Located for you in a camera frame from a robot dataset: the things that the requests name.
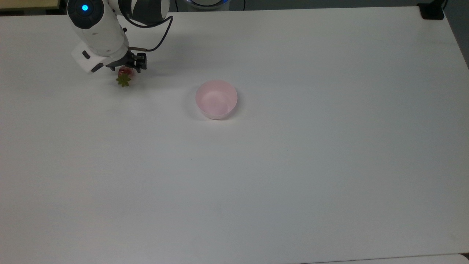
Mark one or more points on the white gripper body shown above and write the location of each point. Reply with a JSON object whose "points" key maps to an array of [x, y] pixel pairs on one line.
{"points": [[86, 58]]}

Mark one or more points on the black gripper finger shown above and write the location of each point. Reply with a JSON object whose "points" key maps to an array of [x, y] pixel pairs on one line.
{"points": [[141, 61], [116, 66]]}

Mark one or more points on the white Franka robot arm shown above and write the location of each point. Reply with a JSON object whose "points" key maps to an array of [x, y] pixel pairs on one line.
{"points": [[99, 25]]}

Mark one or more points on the black clamp camera stand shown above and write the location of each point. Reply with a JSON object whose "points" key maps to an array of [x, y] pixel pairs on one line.
{"points": [[432, 11]]}

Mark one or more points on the beige wooden desk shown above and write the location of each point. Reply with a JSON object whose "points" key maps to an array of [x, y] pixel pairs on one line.
{"points": [[29, 3]]}

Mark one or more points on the red strawberry with green leaves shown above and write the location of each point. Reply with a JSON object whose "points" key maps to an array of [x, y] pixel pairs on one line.
{"points": [[124, 79]]}

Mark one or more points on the pink bowl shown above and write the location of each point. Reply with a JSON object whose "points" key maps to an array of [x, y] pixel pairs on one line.
{"points": [[216, 101]]}

